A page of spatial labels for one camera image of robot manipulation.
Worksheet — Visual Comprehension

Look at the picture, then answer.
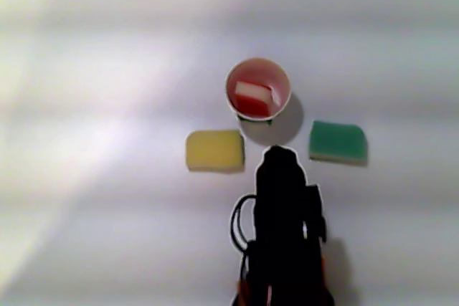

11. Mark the yellow sponge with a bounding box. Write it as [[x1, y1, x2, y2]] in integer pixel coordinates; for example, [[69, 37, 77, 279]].
[[184, 129, 247, 173]]

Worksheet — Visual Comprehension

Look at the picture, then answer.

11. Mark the white paper cup green tape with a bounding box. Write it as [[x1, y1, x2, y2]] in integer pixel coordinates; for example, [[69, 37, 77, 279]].
[[224, 57, 291, 127]]

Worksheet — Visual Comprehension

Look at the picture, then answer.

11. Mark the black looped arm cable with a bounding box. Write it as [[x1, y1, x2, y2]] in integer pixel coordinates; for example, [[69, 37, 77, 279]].
[[230, 193, 257, 252]]

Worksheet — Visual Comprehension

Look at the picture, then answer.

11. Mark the red sponge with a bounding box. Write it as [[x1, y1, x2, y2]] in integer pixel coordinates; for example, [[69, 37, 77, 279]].
[[233, 81, 275, 118]]

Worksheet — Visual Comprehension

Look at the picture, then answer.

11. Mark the green sponge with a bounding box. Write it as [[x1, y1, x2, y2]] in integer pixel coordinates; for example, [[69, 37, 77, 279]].
[[308, 120, 369, 167]]

